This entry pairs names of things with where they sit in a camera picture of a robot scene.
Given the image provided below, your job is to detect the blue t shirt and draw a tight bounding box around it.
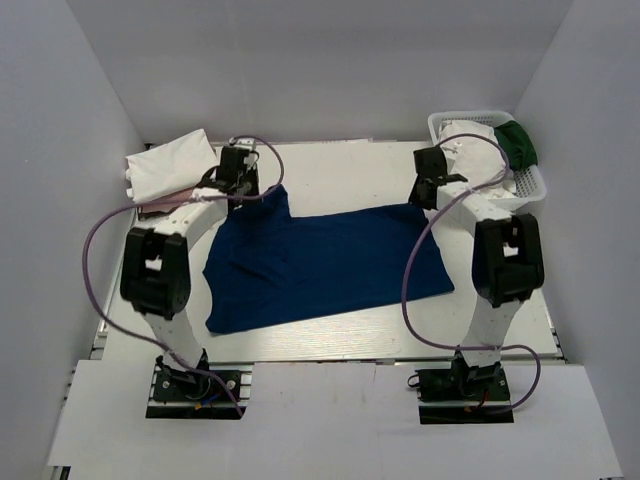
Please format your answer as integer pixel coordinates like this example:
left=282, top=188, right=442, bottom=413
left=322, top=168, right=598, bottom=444
left=203, top=187, right=454, bottom=335

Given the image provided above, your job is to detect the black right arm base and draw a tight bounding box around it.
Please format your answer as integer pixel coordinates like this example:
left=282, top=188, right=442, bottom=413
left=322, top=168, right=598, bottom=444
left=407, top=353, right=514, bottom=425

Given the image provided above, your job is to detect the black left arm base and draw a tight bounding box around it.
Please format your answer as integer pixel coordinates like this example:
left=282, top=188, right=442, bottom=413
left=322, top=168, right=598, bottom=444
left=145, top=356, right=253, bottom=420

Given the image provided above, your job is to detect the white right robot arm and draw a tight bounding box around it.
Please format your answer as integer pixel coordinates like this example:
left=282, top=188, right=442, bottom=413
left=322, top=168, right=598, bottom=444
left=409, top=147, right=544, bottom=399

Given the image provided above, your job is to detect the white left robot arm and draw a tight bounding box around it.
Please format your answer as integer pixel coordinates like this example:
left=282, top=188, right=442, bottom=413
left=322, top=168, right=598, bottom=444
left=120, top=138, right=259, bottom=399

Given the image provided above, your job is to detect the white t shirt in basket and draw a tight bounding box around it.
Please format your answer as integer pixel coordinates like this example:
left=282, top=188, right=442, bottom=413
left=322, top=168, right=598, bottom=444
left=436, top=120, right=504, bottom=186

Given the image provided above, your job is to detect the folded white t shirt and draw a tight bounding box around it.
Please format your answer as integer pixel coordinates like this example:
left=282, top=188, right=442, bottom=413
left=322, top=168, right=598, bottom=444
left=125, top=129, right=217, bottom=203

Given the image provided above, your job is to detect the folded pink t shirt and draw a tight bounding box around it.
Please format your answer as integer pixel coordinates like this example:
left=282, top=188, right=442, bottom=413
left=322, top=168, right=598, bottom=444
left=137, top=189, right=194, bottom=220

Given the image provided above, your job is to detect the dark green t shirt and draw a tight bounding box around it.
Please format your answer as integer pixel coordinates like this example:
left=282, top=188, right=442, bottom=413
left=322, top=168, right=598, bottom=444
left=494, top=120, right=538, bottom=171

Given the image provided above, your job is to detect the white plastic basket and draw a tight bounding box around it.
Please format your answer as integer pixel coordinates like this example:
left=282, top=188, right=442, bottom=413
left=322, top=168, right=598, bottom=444
left=427, top=110, right=547, bottom=211

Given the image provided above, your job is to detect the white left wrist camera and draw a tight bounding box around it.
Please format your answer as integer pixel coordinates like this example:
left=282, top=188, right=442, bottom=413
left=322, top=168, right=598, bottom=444
left=228, top=136, right=258, bottom=153

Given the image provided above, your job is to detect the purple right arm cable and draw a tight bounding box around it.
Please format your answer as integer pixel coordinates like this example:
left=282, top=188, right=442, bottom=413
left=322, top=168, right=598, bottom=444
left=399, top=132, right=541, bottom=412

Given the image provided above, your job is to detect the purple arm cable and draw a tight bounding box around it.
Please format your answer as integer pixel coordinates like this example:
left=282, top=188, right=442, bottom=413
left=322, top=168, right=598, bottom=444
left=399, top=132, right=541, bottom=412
left=82, top=134, right=285, bottom=419

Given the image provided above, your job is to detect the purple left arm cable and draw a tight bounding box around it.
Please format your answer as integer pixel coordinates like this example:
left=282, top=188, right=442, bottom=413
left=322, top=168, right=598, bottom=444
left=82, top=134, right=285, bottom=419

